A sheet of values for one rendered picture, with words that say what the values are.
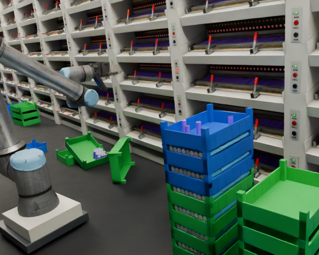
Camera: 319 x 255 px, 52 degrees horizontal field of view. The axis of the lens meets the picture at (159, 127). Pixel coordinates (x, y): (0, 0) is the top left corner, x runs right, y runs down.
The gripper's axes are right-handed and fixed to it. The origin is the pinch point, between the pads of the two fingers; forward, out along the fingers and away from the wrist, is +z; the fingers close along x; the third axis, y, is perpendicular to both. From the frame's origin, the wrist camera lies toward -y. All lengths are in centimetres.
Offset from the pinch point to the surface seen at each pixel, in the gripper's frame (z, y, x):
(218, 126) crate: -10, -17, -88
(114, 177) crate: -16, -62, -8
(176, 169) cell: -33, -28, -88
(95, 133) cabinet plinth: 22, -61, 90
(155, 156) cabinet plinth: 22, -60, 1
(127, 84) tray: 16.7, -10.7, 19.6
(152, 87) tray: 16.5, -10.7, -9.2
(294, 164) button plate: 16, -36, -105
